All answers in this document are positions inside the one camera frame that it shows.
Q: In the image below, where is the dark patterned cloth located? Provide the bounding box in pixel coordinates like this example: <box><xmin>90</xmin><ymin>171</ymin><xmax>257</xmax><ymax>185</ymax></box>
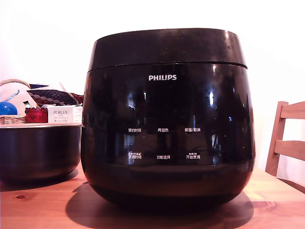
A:
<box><xmin>26</xmin><ymin>88</ymin><xmax>84</xmax><ymax>107</ymax></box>

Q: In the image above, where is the black rice cooker lid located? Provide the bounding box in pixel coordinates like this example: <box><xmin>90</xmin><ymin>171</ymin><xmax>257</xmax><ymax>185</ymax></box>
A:
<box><xmin>87</xmin><ymin>28</ymin><xmax>248</xmax><ymax>73</ymax></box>

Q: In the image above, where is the wooden chair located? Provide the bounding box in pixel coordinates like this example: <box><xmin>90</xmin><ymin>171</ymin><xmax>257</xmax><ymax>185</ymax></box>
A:
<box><xmin>264</xmin><ymin>101</ymin><xmax>305</xmax><ymax>191</ymax></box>

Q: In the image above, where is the white Porlex box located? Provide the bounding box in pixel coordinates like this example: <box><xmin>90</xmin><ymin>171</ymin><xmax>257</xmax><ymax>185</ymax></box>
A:
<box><xmin>47</xmin><ymin>104</ymin><xmax>83</xmax><ymax>124</ymax></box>

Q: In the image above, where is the red crinkled packet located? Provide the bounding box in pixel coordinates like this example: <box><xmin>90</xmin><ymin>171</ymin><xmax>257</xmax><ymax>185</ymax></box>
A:
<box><xmin>24</xmin><ymin>107</ymin><xmax>49</xmax><ymax>124</ymax></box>

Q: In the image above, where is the blue ball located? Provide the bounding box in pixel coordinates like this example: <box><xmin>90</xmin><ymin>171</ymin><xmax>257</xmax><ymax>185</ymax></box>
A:
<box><xmin>0</xmin><ymin>102</ymin><xmax>19</xmax><ymax>117</ymax></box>

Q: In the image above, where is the wicker basket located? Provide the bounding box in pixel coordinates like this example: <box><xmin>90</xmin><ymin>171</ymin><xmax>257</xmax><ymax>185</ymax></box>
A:
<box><xmin>0</xmin><ymin>78</ymin><xmax>32</xmax><ymax>125</ymax></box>

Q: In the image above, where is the black rice cooker body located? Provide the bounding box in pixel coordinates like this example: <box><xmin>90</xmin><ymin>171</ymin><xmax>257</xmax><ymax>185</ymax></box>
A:
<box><xmin>80</xmin><ymin>62</ymin><xmax>256</xmax><ymax>211</ymax></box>

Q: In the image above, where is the white bag with blue print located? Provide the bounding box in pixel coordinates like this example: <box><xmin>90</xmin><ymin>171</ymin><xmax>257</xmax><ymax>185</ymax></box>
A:
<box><xmin>0</xmin><ymin>83</ymin><xmax>37</xmax><ymax>108</ymax></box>

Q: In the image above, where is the black inner pot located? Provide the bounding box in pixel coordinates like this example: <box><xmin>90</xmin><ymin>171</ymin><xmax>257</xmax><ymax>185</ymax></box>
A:
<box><xmin>0</xmin><ymin>122</ymin><xmax>82</xmax><ymax>185</ymax></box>

